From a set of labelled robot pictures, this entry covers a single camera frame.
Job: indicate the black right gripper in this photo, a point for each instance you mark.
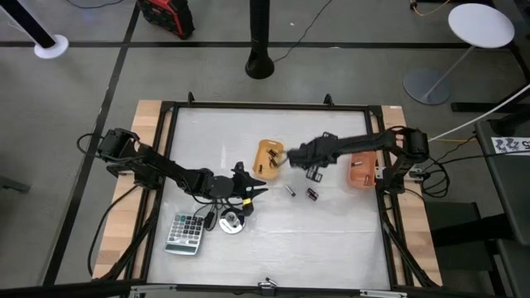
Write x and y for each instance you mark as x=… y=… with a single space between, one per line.
x=312 y=154

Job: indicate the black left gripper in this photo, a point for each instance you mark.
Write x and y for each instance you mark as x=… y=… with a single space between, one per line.
x=227 y=188

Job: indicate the yellow plastic bin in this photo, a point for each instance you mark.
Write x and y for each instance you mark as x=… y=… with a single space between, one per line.
x=263 y=153

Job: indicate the orange plastic bin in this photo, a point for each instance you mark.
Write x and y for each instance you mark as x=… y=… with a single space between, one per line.
x=360 y=176

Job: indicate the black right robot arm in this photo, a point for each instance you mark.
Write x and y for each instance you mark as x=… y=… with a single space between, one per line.
x=364 y=142

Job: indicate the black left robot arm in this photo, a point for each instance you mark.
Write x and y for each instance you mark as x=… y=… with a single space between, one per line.
x=165 y=165

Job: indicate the black power adapter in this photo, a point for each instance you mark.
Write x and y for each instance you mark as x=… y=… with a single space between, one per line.
x=210 y=221

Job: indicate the grey desk calculator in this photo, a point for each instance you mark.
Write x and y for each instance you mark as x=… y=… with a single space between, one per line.
x=184 y=234

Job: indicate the red black tool case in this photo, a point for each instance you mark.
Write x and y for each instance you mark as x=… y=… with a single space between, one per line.
x=165 y=16

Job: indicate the black floor beam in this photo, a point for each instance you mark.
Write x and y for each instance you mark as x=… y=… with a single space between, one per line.
x=476 y=107

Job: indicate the printed paper label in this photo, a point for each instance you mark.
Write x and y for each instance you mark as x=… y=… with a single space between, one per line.
x=509 y=145

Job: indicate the black desk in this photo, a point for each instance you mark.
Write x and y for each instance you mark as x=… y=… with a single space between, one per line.
x=509 y=186

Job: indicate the white round side table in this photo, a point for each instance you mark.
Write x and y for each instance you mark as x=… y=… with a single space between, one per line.
x=480 y=25

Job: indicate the grey furniture leg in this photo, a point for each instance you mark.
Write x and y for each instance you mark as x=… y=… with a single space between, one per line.
x=12 y=184

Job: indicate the black pole with white base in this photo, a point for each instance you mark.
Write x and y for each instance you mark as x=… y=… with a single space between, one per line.
x=25 y=18

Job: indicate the black table frame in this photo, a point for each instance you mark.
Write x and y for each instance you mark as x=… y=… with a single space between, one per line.
x=269 y=106

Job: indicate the white metal bracket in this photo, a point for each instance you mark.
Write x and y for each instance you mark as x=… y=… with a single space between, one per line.
x=379 y=172

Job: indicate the metal camera clamp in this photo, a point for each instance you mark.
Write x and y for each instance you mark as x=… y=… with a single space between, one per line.
x=267 y=284

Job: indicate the silver metal bracket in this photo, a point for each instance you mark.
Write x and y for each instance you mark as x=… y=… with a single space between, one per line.
x=381 y=294

